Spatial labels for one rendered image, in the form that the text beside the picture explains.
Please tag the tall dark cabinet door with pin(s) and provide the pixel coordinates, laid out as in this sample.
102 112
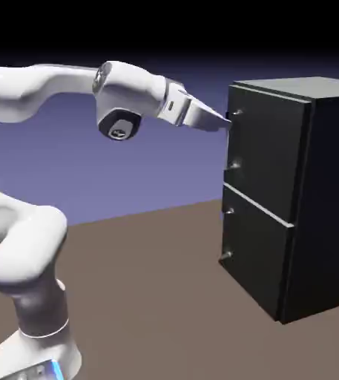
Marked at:
270 154

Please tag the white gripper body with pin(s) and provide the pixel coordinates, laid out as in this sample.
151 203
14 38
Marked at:
202 115

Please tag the dark cabinet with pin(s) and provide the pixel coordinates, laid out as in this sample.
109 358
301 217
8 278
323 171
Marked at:
320 193

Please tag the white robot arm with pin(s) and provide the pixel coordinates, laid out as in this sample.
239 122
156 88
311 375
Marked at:
32 237

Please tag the short dark cabinet door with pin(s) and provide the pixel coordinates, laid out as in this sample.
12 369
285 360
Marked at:
255 255

